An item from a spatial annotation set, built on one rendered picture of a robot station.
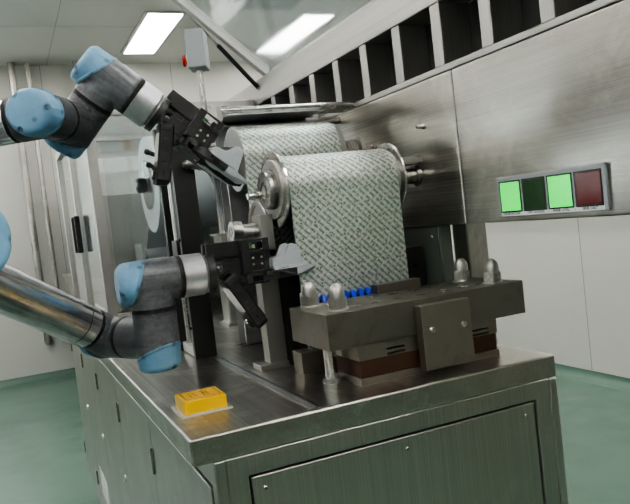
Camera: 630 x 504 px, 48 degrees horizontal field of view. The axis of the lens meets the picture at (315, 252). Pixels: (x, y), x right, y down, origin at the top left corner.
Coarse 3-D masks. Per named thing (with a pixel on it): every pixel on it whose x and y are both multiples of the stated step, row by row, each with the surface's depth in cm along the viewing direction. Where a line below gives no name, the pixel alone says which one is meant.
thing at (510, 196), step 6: (504, 186) 124; (510, 186) 123; (516, 186) 122; (504, 192) 125; (510, 192) 123; (516, 192) 122; (504, 198) 125; (510, 198) 123; (516, 198) 122; (504, 204) 125; (510, 204) 124; (516, 204) 122; (504, 210) 125; (510, 210) 124
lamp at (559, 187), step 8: (552, 176) 113; (560, 176) 112; (568, 176) 110; (552, 184) 114; (560, 184) 112; (568, 184) 110; (552, 192) 114; (560, 192) 112; (568, 192) 111; (552, 200) 114; (560, 200) 112; (568, 200) 111
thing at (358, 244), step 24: (312, 216) 134; (336, 216) 136; (360, 216) 138; (384, 216) 140; (312, 240) 134; (336, 240) 136; (360, 240) 138; (384, 240) 140; (336, 264) 136; (360, 264) 138; (384, 264) 140
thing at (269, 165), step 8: (272, 160) 136; (264, 168) 139; (272, 168) 135; (280, 176) 133; (400, 176) 143; (280, 184) 133; (400, 184) 143; (280, 192) 133; (280, 200) 134; (280, 208) 134; (272, 216) 139; (280, 216) 136; (288, 216) 137
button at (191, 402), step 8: (184, 392) 118; (192, 392) 117; (200, 392) 116; (208, 392) 116; (216, 392) 115; (176, 400) 116; (184, 400) 112; (192, 400) 112; (200, 400) 112; (208, 400) 113; (216, 400) 113; (224, 400) 114; (184, 408) 111; (192, 408) 112; (200, 408) 112; (208, 408) 113; (216, 408) 113
